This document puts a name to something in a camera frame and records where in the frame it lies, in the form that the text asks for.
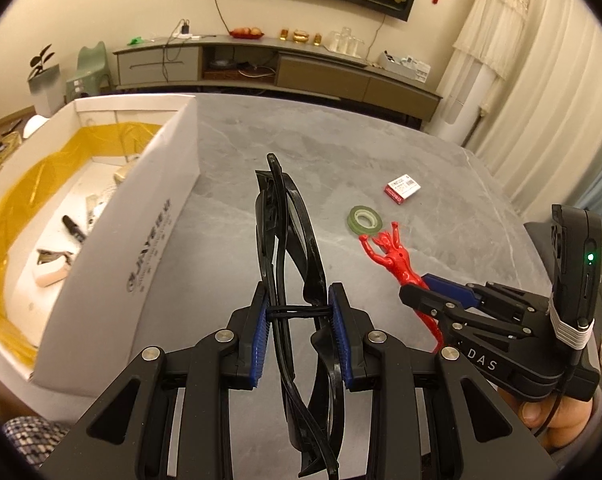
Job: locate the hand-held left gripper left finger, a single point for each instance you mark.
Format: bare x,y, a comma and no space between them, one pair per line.
258,340

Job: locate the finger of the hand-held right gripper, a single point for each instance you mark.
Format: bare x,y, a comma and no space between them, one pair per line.
426,302
451,292

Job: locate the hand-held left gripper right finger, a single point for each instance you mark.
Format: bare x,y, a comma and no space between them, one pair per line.
342,340

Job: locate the red toy figure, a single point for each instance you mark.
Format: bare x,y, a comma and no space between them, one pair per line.
398,262

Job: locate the black-framed green-lens glasses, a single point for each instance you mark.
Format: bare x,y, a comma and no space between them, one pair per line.
301,240

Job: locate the white cardboard box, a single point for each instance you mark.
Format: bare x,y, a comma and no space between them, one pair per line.
146,240

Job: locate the black marker pen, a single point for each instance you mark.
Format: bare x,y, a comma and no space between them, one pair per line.
73,227

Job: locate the beige stapler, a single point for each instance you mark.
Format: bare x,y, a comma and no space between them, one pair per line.
51,272

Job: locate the person's right hand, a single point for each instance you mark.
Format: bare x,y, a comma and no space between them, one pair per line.
533,415

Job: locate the green tape roll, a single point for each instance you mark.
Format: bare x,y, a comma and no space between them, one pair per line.
353,220

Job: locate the small red box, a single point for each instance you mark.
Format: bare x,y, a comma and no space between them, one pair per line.
402,189

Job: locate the cream curtain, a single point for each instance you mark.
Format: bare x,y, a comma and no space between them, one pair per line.
571,110

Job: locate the white tower air conditioner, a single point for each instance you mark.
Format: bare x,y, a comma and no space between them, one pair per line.
476,75

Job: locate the white organiser box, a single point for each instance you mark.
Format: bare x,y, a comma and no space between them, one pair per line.
403,66

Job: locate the patterned cloth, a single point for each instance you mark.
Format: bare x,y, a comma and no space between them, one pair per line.
31,442

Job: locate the long grey media cabinet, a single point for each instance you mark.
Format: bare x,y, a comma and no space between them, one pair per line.
321,70

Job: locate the cluster of glass cups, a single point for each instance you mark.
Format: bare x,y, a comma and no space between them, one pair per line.
344,42

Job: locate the yellow plastic bag liner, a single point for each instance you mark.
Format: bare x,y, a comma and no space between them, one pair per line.
31,185

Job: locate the round gold ornament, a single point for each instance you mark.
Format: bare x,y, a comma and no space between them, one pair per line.
301,37

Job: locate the plate of fruit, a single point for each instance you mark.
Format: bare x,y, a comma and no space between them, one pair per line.
247,33

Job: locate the green plastic chair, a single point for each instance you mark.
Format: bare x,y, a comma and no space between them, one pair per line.
92,67

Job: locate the small green toy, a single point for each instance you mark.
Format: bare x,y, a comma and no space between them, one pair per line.
136,40

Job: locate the white planter box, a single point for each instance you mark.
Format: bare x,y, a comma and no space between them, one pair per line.
46,92

